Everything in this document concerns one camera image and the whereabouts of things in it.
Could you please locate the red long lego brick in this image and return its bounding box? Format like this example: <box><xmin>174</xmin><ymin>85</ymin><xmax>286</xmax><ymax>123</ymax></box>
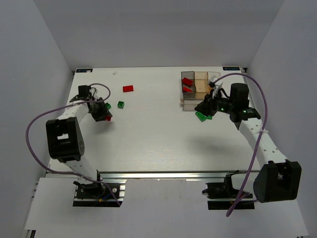
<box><xmin>182</xmin><ymin>77</ymin><xmax>194</xmax><ymax>87</ymax></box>

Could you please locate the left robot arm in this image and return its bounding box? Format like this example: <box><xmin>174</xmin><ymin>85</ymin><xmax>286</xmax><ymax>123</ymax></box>
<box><xmin>46</xmin><ymin>83</ymin><xmax>112</xmax><ymax>184</ymax></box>

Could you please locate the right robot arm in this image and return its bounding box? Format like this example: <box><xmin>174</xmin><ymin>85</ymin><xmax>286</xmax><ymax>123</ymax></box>
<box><xmin>195</xmin><ymin>83</ymin><xmax>302</xmax><ymax>203</ymax></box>

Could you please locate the green small lego cube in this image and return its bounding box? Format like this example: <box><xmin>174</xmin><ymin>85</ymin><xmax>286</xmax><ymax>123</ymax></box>
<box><xmin>105</xmin><ymin>103</ymin><xmax>111</xmax><ymax>110</ymax></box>

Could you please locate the green flat lego plate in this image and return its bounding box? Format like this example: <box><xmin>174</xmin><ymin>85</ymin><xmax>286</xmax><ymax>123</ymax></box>
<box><xmin>195</xmin><ymin>112</ymin><xmax>207</xmax><ymax>122</ymax></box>

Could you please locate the long clear tray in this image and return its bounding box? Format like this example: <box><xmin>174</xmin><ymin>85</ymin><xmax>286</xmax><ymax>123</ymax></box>
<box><xmin>180</xmin><ymin>99</ymin><xmax>203</xmax><ymax>111</ymax></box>

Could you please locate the amber container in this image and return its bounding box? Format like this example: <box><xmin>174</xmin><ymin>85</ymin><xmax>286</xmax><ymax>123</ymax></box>
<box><xmin>194</xmin><ymin>71</ymin><xmax>211</xmax><ymax>100</ymax></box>

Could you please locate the smoky grey container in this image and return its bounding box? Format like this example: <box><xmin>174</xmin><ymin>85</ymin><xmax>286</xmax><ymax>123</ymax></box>
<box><xmin>181</xmin><ymin>71</ymin><xmax>196</xmax><ymax>99</ymax></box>

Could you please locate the clear container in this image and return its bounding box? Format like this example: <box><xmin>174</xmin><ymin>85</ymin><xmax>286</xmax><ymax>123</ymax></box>
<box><xmin>208</xmin><ymin>71</ymin><xmax>220</xmax><ymax>84</ymax></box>

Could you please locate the right corner label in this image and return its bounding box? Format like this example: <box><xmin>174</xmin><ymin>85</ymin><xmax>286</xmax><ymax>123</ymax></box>
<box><xmin>222</xmin><ymin>66</ymin><xmax>240</xmax><ymax>71</ymax></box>

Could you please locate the corner label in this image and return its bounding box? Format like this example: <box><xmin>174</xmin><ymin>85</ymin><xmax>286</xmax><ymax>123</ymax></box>
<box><xmin>75</xmin><ymin>68</ymin><xmax>93</xmax><ymax>73</ymax></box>
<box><xmin>222</xmin><ymin>66</ymin><xmax>240</xmax><ymax>71</ymax></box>

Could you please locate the left corner label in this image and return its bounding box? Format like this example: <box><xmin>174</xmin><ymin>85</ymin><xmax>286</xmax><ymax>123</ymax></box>
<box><xmin>75</xmin><ymin>68</ymin><xmax>93</xmax><ymax>73</ymax></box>

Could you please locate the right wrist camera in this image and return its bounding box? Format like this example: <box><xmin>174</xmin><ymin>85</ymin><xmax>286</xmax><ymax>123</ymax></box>
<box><xmin>209</xmin><ymin>79</ymin><xmax>223</xmax><ymax>91</ymax></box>

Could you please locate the aluminium table rail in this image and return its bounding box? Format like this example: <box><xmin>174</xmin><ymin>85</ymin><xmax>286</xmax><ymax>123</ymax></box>
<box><xmin>46</xmin><ymin>170</ymin><xmax>262</xmax><ymax>179</ymax></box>

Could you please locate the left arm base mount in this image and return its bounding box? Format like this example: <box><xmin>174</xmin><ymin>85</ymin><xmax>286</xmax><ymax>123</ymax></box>
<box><xmin>73</xmin><ymin>181</ymin><xmax>122</xmax><ymax>207</ymax></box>

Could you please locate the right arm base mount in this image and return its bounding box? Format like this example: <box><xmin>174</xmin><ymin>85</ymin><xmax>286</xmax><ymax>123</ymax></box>
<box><xmin>202</xmin><ymin>170</ymin><xmax>255</xmax><ymax>210</ymax></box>

